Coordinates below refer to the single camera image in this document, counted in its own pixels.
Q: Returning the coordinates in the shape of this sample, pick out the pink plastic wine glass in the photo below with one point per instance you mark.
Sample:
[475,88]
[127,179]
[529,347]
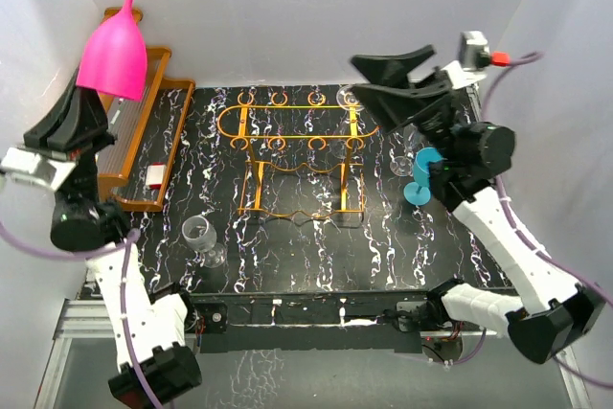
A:
[114,60]

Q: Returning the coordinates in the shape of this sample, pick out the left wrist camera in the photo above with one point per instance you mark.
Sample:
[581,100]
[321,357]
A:
[35,169]

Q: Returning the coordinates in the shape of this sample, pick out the clear short wine glass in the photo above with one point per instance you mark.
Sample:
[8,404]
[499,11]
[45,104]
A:
[200,235]

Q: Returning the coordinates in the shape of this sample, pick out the clear champagne flute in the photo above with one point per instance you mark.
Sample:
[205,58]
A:
[402,165]

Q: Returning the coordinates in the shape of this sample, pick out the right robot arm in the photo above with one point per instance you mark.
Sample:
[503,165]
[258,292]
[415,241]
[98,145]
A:
[551,307]

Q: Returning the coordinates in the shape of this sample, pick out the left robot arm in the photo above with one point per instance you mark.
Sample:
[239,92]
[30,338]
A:
[155,365]

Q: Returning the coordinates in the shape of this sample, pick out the red white small box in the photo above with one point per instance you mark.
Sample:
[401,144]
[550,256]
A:
[155,174]

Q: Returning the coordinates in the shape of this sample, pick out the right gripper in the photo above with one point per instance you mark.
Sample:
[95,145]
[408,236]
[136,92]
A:
[394,107]

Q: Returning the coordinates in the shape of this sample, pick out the orange wooden stepped shelf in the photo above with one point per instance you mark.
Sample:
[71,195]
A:
[148,131]

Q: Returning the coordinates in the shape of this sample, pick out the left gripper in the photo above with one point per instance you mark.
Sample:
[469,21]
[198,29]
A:
[84,118]

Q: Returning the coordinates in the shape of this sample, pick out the aluminium base frame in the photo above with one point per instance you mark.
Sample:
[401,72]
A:
[324,351]

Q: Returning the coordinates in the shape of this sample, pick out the teal plastic wine glass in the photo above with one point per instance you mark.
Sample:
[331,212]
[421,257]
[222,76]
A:
[418,191]

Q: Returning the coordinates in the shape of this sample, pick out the clear large wine glass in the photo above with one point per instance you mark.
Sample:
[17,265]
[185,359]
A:
[347,101]

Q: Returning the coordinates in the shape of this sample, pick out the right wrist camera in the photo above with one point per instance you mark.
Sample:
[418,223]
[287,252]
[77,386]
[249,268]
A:
[473,59]

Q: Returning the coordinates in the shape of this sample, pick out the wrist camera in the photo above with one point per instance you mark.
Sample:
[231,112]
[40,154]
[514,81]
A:
[473,59]
[35,169]

